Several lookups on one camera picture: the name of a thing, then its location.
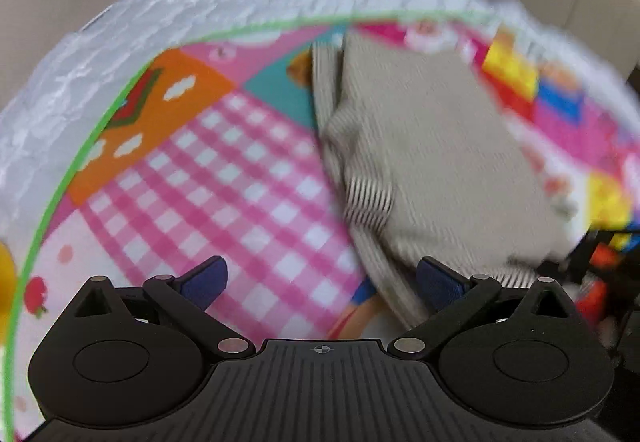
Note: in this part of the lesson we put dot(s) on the colourful printed play mat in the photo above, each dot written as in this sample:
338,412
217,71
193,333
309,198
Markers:
215,182

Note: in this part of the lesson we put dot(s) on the beige striped garment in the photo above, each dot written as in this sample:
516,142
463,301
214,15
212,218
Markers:
425,132

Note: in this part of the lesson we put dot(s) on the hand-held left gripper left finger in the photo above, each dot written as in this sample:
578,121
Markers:
204,283

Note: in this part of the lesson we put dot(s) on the white quilted bedspread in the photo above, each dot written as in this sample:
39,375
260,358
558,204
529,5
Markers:
150,12

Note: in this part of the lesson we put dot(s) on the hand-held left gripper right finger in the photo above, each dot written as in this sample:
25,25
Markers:
440,286

